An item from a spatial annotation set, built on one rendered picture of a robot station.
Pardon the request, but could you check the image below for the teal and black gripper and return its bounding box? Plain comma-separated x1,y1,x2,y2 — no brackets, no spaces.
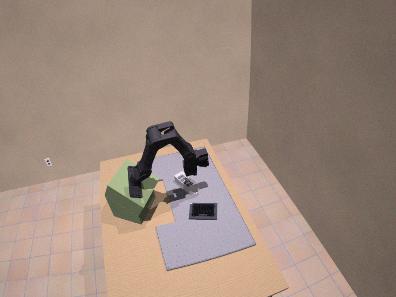
183,160,197,177

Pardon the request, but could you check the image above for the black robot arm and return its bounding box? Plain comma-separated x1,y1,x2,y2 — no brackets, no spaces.
128,121,209,198

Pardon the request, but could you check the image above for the white button panel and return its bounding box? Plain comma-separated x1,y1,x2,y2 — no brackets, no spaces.
174,171,199,195

